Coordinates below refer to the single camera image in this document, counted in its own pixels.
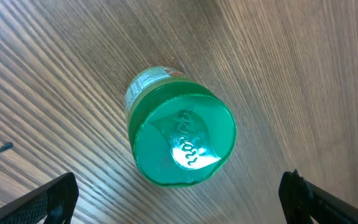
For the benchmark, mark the green lid jar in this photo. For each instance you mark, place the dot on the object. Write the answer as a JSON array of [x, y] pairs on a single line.
[[180, 132]]

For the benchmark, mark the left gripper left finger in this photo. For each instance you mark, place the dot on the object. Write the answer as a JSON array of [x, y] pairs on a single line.
[[52, 203]]

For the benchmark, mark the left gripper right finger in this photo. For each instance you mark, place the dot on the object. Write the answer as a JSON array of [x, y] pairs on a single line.
[[303, 202]]

